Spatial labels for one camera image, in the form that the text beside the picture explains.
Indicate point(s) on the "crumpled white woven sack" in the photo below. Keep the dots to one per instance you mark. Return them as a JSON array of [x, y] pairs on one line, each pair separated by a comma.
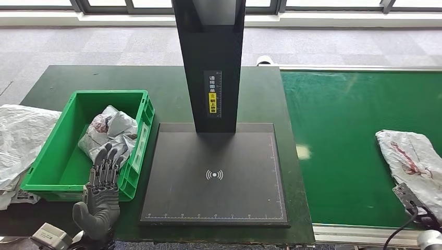
[[20, 138]]

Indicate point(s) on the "white window sill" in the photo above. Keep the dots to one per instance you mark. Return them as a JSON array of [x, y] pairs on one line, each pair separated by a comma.
[[310, 20]]

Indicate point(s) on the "green conveyor belt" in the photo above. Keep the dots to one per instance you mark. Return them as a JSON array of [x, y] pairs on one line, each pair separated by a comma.
[[345, 138]]

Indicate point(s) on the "green plastic crate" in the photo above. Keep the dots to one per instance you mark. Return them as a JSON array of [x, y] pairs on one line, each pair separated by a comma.
[[62, 165]]

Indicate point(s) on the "white conveyor roller end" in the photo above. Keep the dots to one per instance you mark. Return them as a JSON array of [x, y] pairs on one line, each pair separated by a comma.
[[264, 60]]

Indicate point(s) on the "white crate label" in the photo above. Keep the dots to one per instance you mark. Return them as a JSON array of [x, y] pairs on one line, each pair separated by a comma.
[[141, 148]]

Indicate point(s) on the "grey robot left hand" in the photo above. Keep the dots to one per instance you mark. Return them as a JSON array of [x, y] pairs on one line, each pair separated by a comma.
[[102, 207]]

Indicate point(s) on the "small plain grey parcel bag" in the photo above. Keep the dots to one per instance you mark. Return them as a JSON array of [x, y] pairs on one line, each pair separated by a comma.
[[114, 127]]

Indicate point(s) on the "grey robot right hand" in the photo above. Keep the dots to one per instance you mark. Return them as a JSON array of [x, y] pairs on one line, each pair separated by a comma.
[[431, 222]]

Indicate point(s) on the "long grey parcel red print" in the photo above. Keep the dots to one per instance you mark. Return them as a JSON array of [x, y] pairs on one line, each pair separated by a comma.
[[411, 155]]

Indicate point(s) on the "black scanner column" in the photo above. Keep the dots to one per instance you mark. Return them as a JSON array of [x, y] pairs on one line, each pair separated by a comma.
[[209, 51]]

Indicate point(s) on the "black and yellow column sticker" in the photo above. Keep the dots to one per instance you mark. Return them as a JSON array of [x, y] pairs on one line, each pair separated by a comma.
[[213, 95]]

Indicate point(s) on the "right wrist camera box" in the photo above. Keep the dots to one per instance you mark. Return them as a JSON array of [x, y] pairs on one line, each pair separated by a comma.
[[405, 195]]

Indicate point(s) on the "black scanner base plate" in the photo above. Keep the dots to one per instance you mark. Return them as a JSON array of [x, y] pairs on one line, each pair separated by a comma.
[[214, 196]]

